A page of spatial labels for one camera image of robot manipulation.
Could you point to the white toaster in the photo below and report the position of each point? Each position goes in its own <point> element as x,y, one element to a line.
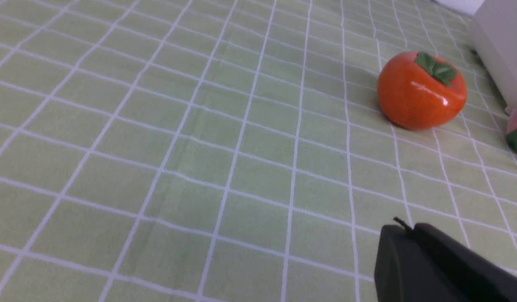
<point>493,32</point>

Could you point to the orange persimmon toy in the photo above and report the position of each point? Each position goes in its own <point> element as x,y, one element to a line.
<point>419,91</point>

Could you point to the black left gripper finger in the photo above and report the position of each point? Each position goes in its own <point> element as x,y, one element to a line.
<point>421,263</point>

